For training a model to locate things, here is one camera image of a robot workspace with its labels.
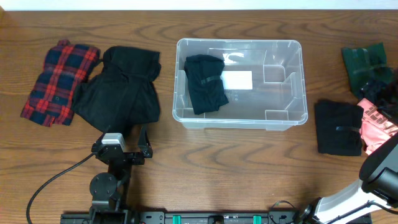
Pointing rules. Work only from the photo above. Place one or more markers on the clear plastic storage bin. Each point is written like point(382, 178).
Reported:
point(277, 100)

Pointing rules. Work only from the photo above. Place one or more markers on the large black folded garment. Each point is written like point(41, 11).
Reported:
point(123, 94)

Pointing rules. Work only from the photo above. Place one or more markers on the dark navy garment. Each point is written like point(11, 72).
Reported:
point(205, 85)

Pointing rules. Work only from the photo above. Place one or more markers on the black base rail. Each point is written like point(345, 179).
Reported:
point(177, 218)

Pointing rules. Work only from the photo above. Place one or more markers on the pink folded shirt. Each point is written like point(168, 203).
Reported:
point(375, 129)

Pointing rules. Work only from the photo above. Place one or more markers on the red plaid folded shirt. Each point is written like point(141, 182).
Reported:
point(65, 66)

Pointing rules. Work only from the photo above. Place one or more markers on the black garment with tape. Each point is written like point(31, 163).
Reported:
point(338, 127)

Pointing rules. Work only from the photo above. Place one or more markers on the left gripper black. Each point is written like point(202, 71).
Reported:
point(143, 151)

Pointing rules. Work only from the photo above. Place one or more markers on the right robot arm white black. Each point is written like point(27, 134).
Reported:
point(375, 189)

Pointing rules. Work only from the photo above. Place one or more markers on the white label in bin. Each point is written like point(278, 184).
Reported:
point(237, 80)

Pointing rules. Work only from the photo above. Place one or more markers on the dark green shirt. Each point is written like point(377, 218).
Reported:
point(365, 67)

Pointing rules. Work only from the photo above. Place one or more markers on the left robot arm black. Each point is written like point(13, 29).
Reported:
point(109, 189)

